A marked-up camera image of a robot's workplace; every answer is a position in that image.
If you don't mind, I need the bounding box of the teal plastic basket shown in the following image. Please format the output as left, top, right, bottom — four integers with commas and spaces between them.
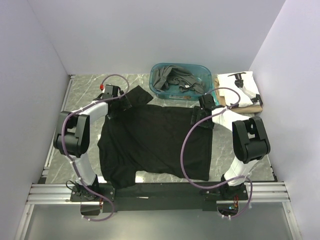
149, 63, 213, 101

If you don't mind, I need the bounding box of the purple cable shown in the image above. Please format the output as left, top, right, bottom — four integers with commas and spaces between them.
179, 87, 252, 221
61, 73, 130, 222

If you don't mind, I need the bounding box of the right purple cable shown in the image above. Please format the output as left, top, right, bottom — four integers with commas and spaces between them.
179, 87, 252, 221

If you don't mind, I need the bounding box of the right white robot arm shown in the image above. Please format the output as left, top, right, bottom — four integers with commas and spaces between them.
191, 94, 271, 200

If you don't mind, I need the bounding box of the folded white printed t shirt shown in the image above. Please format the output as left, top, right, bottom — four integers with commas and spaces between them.
216, 71, 263, 108

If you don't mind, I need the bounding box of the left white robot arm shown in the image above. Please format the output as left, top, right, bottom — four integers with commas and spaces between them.
53, 84, 128, 201

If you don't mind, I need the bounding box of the grey t shirt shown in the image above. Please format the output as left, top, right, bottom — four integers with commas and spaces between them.
153, 65, 205, 94

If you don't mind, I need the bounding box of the black t shirt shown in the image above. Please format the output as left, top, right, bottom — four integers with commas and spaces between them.
97, 86, 213, 189

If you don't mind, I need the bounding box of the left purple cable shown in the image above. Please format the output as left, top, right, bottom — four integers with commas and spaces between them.
61, 73, 130, 222

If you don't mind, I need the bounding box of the black mounting beam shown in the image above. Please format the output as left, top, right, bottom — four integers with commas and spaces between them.
70, 182, 249, 214

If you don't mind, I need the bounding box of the aluminium frame rail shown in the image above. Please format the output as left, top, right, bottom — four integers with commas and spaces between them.
26, 182, 291, 205

